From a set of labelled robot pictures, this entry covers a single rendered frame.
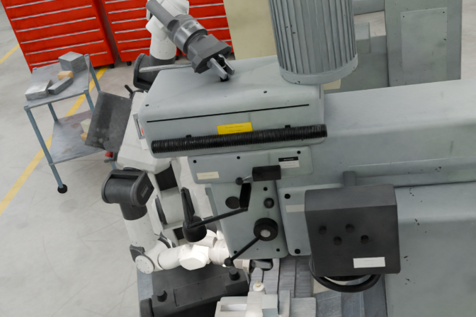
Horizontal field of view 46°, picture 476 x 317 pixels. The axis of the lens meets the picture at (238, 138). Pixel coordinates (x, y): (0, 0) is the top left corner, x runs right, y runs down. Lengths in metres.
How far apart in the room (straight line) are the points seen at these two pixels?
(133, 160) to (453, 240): 1.07
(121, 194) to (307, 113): 0.85
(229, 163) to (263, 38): 1.89
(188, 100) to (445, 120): 0.64
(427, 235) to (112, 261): 2.84
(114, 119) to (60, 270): 2.29
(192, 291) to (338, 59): 1.66
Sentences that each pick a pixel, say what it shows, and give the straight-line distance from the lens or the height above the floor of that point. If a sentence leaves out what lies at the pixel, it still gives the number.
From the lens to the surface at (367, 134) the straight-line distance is 1.46.
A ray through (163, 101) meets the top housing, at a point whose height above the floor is 1.89.
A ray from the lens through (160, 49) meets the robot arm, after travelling 1.95.
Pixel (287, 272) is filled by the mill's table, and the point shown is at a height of 0.96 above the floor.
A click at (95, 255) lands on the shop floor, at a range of 4.15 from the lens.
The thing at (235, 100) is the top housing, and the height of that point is 1.89.
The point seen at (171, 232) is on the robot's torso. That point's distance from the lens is 2.61.
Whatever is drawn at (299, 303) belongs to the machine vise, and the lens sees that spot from 2.01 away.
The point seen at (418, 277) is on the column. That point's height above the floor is 1.36.
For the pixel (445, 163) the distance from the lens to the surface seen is 1.53.
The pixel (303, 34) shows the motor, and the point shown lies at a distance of 1.34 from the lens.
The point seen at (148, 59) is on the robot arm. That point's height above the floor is 1.79.
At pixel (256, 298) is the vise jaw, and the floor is 1.07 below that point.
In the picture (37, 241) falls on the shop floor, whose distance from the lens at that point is 4.53.
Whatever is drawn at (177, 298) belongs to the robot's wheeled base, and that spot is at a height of 0.59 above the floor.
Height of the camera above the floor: 2.52
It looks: 31 degrees down
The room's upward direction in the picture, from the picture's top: 13 degrees counter-clockwise
